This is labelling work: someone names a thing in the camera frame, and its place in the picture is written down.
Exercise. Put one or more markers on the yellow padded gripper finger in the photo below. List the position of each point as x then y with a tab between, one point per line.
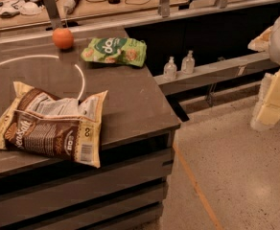
266	113

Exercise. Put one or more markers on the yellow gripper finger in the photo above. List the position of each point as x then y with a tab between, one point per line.
261	42

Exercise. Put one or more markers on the green rice chip bag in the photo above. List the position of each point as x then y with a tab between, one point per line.
116	50

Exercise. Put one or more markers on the brown chip bag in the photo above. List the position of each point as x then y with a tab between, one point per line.
41	123

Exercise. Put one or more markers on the right clear sanitizer bottle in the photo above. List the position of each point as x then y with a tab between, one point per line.
188	64

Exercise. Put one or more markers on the clear sanitizer bottle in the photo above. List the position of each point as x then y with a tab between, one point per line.
170	69
188	64

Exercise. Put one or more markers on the left clear sanitizer bottle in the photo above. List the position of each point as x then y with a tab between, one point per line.
170	69

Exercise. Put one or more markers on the white flashlight tool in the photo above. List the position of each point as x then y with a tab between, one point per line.
70	5

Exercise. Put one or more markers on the orange fruit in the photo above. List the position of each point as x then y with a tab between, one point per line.
63	38

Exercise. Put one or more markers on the wooden drawer cabinet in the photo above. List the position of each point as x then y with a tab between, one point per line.
126	191

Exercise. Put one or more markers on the grey metal shelf rail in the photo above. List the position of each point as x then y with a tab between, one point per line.
216	72

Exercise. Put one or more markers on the grey metal bracket post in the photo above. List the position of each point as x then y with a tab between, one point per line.
52	10

